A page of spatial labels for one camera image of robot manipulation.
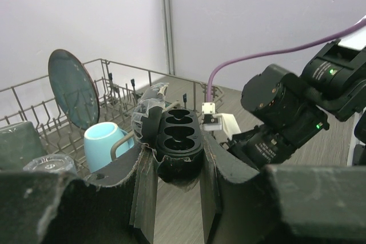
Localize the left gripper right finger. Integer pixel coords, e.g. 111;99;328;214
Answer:
200;134;365;243

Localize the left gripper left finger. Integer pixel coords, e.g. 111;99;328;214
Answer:
1;145;157;243

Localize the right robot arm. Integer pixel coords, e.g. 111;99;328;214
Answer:
227;20;365;169

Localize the light blue mug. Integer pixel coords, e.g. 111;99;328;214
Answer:
83;122;127;173

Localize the clear glass tumbler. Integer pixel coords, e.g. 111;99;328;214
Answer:
23;153;77;175

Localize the grey ceramic cup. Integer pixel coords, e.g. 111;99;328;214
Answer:
1;121;47;171

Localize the dark teal plate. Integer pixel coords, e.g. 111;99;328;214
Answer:
48;49;100;130

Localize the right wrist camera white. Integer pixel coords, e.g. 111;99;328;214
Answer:
201;102;241;140

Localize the metal wire dish rack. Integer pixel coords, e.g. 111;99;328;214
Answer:
1;59;207;177

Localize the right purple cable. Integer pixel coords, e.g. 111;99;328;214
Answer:
206;15;366;105

